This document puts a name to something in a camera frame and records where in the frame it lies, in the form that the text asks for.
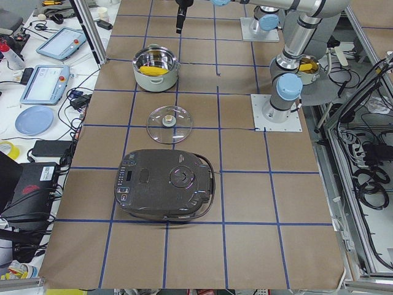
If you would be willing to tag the near blue teach pendant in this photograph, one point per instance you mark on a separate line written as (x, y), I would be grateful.
(46, 85)

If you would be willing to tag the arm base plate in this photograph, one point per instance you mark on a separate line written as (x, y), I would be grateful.
(249, 35)
(268, 119)

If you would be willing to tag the yellow toy corn cob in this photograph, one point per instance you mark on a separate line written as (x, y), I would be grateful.
(153, 71)

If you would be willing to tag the black computer box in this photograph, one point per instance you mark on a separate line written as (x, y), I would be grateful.
(32, 200)

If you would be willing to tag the aluminium frame post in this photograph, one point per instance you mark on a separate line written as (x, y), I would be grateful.
(85, 19)

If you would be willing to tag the pot with yellow item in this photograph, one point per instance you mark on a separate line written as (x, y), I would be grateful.
(308, 70)

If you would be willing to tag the blue teach pendant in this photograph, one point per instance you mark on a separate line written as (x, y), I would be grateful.
(46, 85)
(62, 44)

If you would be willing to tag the pale green electric pot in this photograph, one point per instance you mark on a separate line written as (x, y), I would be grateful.
(158, 56)

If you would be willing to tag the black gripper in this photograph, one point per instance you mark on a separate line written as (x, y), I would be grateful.
(181, 12)

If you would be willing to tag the black rice cooker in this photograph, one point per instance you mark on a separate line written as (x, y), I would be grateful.
(165, 185)

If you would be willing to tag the far blue teach pendant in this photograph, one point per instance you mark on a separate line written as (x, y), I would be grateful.
(62, 44)

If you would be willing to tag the glass pot lid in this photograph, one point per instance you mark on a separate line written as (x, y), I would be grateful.
(169, 124)

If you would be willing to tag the light blue plate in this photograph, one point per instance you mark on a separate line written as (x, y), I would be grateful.
(34, 120)

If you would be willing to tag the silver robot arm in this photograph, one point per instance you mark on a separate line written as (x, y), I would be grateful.
(266, 19)
(286, 85)

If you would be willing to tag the black power adapter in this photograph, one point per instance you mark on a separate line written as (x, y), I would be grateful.
(50, 148)

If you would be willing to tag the yellow tape roll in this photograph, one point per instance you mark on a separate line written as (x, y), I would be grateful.
(9, 149)

